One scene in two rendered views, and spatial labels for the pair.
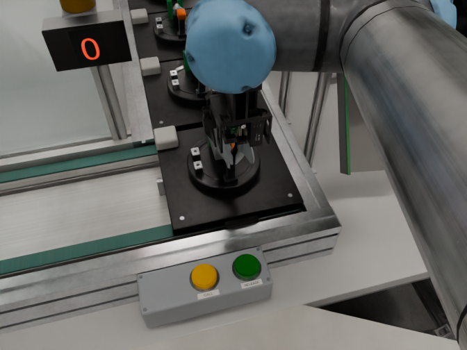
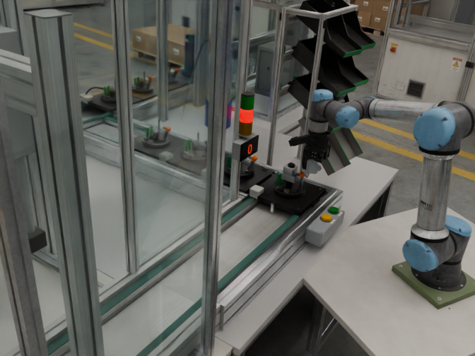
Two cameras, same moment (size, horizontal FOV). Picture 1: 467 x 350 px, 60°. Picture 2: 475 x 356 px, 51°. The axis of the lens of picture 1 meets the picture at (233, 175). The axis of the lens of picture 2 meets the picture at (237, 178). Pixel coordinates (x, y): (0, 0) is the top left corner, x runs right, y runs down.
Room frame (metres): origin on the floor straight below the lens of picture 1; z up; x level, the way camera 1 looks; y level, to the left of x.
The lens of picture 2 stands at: (-0.64, 1.42, 1.99)
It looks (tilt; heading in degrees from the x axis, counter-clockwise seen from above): 28 degrees down; 317
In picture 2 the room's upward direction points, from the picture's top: 4 degrees clockwise
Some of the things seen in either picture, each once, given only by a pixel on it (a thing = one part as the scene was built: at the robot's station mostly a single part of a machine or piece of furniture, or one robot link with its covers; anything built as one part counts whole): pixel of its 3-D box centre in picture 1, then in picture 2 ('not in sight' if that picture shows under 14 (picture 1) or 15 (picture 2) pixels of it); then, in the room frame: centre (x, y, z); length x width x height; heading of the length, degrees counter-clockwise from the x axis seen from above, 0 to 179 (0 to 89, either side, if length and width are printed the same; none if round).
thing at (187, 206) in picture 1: (224, 169); (288, 192); (0.52, 0.02, 0.96); 0.24 x 0.24 x 0.02; 15
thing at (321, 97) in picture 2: not in sight; (321, 105); (0.43, 0.00, 1.37); 0.09 x 0.08 x 0.11; 177
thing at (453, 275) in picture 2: not in sight; (442, 262); (-0.12, -0.11, 0.93); 0.15 x 0.15 x 0.10
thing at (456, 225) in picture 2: not in sight; (449, 236); (-0.12, -0.10, 1.05); 0.13 x 0.12 x 0.14; 87
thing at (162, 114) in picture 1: (196, 71); (238, 163); (0.77, 0.08, 1.01); 0.24 x 0.24 x 0.13; 15
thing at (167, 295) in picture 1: (205, 285); (324, 224); (0.29, 0.05, 0.93); 0.21 x 0.07 x 0.06; 105
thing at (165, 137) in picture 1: (166, 140); (256, 191); (0.59, 0.14, 0.97); 0.05 x 0.05 x 0.04; 15
